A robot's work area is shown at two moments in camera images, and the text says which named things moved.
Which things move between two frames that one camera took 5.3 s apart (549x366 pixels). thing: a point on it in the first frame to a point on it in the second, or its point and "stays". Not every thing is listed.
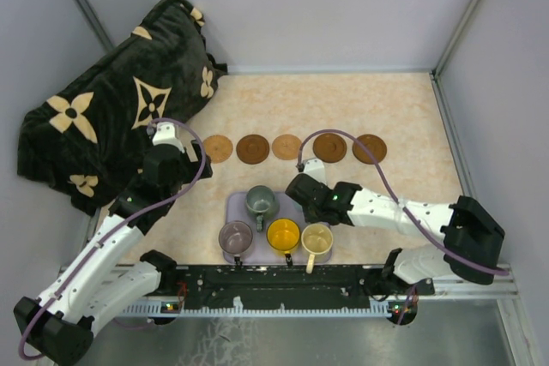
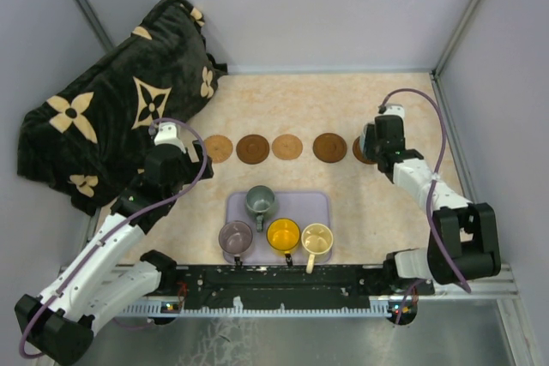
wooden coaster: [218, 147] stays
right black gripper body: [311, 214] to [372, 146]
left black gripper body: [189, 170] stays
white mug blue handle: [293, 209] to [362, 138]
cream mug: [316, 238] stays
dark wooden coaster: [252, 149] stays
